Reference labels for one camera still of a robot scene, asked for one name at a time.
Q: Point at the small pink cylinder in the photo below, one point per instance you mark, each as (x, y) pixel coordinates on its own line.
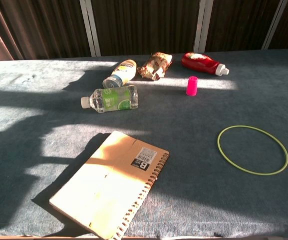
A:
(192, 86)

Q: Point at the clear water bottle green label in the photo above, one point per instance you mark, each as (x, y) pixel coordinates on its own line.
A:
(113, 99)

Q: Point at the cream mayonnaise squeeze bottle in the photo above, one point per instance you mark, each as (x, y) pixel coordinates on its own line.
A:
(123, 72)

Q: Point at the crumpled brown snack bag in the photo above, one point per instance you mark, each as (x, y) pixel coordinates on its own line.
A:
(155, 66)

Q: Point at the kraft spiral notebook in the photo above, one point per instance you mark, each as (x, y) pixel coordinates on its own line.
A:
(103, 185)

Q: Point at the red ketchup squeeze bottle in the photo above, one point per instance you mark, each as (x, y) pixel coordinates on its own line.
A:
(200, 63)

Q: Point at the blue-grey table cloth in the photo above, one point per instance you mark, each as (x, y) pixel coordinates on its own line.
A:
(208, 200)

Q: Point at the white screen frame post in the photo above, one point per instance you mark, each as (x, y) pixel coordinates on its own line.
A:
(200, 25)
(90, 27)
(273, 25)

